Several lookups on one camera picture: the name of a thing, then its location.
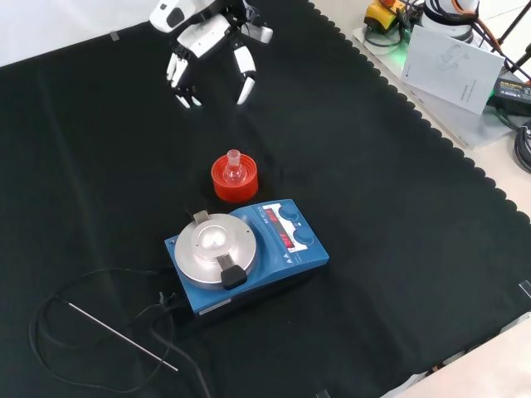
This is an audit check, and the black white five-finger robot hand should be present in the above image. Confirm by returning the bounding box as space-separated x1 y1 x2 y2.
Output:
149 0 257 109

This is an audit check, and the clear glass round-bottom flask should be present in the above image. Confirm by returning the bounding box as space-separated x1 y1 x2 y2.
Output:
222 148 245 186

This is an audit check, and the red round flask stand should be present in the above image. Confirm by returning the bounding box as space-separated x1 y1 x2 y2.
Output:
211 153 260 203

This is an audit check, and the yellow stop button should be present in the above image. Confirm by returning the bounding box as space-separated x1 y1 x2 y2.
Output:
363 0 410 31

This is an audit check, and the black bench cloth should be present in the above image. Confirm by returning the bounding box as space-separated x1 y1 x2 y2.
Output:
0 0 531 398

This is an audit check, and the blue heater with steel top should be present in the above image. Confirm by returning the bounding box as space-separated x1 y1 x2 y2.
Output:
163 198 331 328

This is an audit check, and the pale printed board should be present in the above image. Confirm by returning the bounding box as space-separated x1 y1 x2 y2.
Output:
400 25 506 116

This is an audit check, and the black tripod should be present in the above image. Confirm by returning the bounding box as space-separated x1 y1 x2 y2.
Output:
491 0 531 84

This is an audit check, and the thin steel probe rod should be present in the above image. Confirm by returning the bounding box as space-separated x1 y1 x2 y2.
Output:
67 301 179 372

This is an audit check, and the black power adapter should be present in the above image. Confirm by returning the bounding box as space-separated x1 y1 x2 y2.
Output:
489 77 531 117

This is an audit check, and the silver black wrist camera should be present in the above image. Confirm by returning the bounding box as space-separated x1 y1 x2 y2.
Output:
242 22 275 44

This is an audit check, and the black stop button cable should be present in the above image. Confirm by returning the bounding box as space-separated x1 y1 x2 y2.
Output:
363 22 411 48

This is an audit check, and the orange robot cable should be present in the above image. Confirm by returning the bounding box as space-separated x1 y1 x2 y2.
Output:
450 0 505 55

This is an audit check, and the grey metal base plate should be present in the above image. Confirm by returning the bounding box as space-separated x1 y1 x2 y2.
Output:
352 22 515 148

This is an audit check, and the black heater cable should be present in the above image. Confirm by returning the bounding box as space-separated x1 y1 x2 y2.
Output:
28 267 212 398

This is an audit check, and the black coiled floor cable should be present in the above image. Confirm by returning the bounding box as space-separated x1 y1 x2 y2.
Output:
513 122 531 173

